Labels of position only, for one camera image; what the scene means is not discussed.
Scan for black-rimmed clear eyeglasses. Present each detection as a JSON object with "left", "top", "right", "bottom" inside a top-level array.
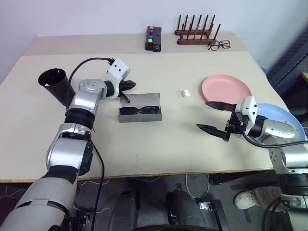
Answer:
[{"left": 207, "top": 40, "right": 231, "bottom": 51}]

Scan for black table frame bar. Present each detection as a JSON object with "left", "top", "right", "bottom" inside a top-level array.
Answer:
[{"left": 209, "top": 169, "right": 277, "bottom": 186}]

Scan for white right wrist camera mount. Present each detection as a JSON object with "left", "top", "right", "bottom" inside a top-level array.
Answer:
[{"left": 234, "top": 95, "right": 259, "bottom": 125}]

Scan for grey glasses case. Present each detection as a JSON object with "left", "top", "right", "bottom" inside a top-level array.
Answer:
[{"left": 117, "top": 92, "right": 163, "bottom": 123}]

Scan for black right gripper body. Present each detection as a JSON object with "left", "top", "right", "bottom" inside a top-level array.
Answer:
[{"left": 225, "top": 111, "right": 249, "bottom": 139}]

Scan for plain black box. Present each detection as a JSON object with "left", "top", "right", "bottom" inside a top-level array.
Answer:
[{"left": 152, "top": 27, "right": 162, "bottom": 52}]

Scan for white shoe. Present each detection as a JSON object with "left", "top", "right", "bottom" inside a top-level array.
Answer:
[{"left": 233, "top": 189, "right": 259, "bottom": 210}]

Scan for dark grey rounded shape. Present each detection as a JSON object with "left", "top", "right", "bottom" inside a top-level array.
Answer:
[
  {"left": 166, "top": 189, "right": 212, "bottom": 227},
  {"left": 113, "top": 189, "right": 141, "bottom": 227}
]

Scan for black box with coloured buttons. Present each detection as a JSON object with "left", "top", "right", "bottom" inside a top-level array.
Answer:
[{"left": 145, "top": 26, "right": 156, "bottom": 51}]

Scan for black cylindrical cup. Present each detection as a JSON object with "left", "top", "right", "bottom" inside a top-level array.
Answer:
[{"left": 38, "top": 68, "right": 76, "bottom": 106}]

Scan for white floor cable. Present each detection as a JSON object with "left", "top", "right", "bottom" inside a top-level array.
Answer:
[{"left": 185, "top": 173, "right": 210, "bottom": 198}]

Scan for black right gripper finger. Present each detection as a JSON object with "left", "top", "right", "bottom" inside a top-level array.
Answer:
[
  {"left": 205, "top": 101, "right": 238, "bottom": 112},
  {"left": 196, "top": 123, "right": 231, "bottom": 142}
]

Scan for pink plate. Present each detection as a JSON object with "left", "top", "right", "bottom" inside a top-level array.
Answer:
[{"left": 201, "top": 74, "right": 253, "bottom": 104}]

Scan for brown wooden peg rack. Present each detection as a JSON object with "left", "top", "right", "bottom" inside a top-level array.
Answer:
[{"left": 174, "top": 14, "right": 221, "bottom": 46}]

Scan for person's beige trouser leg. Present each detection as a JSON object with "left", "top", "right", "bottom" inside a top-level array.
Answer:
[{"left": 255, "top": 186, "right": 283, "bottom": 212}]

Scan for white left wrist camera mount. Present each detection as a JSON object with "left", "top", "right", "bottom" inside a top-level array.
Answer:
[{"left": 105, "top": 58, "right": 131, "bottom": 98}]

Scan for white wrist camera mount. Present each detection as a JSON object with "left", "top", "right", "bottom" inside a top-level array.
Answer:
[
  {"left": 105, "top": 58, "right": 131, "bottom": 98},
  {"left": 234, "top": 95, "right": 259, "bottom": 125}
]

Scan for black sunglasses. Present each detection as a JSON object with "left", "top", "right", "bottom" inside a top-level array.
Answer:
[{"left": 119, "top": 105, "right": 160, "bottom": 116}]

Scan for blue plate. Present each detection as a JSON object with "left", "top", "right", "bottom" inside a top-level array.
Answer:
[{"left": 257, "top": 103, "right": 305, "bottom": 141}]

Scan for black curved rim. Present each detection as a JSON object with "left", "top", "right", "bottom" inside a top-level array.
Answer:
[{"left": 129, "top": 223, "right": 217, "bottom": 231}]

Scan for dark ribbed panel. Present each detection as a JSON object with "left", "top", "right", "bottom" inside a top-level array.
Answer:
[{"left": 267, "top": 28, "right": 308, "bottom": 97}]

